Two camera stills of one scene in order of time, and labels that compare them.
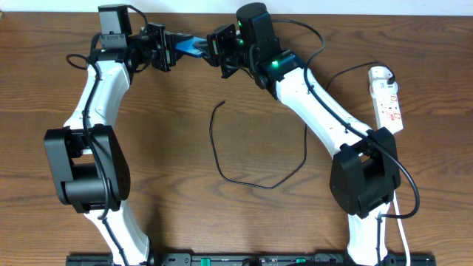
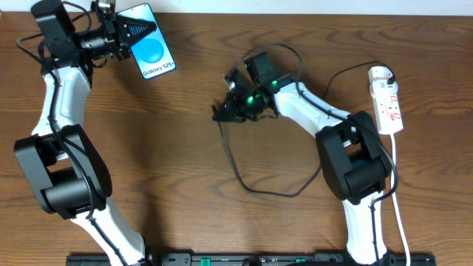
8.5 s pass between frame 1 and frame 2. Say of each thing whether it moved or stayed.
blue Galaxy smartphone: moved
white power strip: stayed
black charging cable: moved
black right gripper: moved
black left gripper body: moved
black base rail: stayed
